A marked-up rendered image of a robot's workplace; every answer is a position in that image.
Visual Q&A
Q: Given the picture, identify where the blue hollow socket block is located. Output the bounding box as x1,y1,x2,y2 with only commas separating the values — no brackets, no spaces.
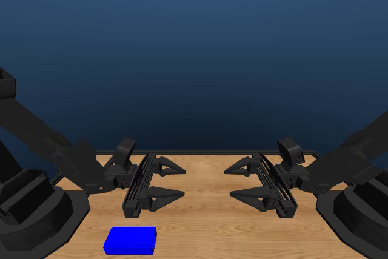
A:
103,226,158,256

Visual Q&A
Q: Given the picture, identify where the black table frame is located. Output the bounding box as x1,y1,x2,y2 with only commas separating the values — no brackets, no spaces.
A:
50,149,321,187

